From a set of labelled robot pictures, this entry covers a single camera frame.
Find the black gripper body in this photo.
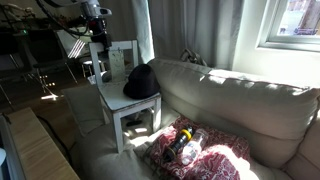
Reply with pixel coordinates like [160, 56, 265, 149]
[88, 18, 112, 50]

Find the black hat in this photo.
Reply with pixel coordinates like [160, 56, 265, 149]
[123, 64, 160, 99]

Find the small white wooden chair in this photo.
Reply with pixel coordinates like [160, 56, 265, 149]
[89, 42, 161, 153]

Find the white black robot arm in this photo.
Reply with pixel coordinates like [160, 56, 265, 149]
[80, 0, 112, 50]

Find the white curtain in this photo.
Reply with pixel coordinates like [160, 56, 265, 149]
[99, 0, 246, 71]

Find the light wooden table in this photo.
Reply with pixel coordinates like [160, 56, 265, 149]
[0, 108, 80, 180]

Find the black yellow flashlight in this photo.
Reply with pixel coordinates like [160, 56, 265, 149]
[163, 126, 193, 162]

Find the red white patterned cloth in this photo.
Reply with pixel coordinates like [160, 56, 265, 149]
[143, 116, 250, 180]

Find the clear plastic water bottle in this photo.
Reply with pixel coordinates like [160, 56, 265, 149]
[181, 129, 208, 165]

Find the white framed window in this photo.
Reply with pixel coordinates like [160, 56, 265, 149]
[258, 0, 320, 52]

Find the cream fabric sofa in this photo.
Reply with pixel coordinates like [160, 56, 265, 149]
[64, 58, 320, 180]

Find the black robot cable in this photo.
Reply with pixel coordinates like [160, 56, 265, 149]
[34, 0, 91, 38]

